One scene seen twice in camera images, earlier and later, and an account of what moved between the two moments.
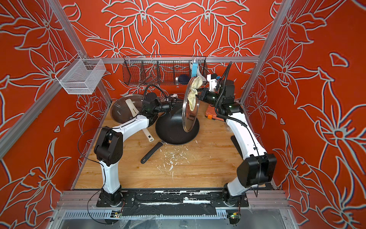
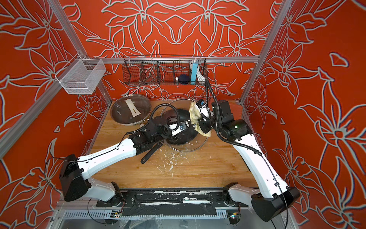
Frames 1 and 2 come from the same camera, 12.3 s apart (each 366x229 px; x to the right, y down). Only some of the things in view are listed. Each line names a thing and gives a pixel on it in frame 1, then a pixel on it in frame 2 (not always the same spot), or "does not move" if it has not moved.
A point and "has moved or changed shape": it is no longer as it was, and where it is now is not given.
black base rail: (172, 202) does not move
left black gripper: (171, 101) → (167, 124)
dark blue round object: (183, 79) does not move
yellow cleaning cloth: (196, 85) → (195, 114)
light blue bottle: (194, 69) does not move
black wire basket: (164, 70) does not move
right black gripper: (205, 95) → (203, 123)
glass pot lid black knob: (189, 117) has moved or changed shape
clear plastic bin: (81, 76) does not move
